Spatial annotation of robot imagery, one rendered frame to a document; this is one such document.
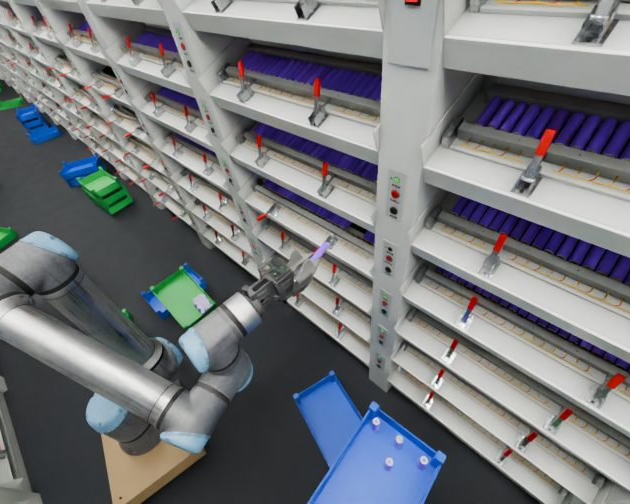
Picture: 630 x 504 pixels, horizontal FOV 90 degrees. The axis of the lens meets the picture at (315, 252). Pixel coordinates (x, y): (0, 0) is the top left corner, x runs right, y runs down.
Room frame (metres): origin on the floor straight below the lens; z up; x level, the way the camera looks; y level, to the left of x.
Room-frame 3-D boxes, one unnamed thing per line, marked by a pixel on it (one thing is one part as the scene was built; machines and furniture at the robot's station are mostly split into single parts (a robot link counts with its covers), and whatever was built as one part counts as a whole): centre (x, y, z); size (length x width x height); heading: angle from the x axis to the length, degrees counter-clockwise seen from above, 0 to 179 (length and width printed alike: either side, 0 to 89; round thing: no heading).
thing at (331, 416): (0.40, 0.03, 0.04); 0.30 x 0.20 x 0.08; 24
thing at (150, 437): (0.44, 0.77, 0.18); 0.19 x 0.19 x 0.10
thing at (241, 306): (0.42, 0.19, 0.84); 0.10 x 0.05 x 0.09; 38
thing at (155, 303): (1.21, 0.84, 0.04); 0.30 x 0.20 x 0.08; 130
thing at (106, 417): (0.46, 0.77, 0.32); 0.17 x 0.15 x 0.18; 150
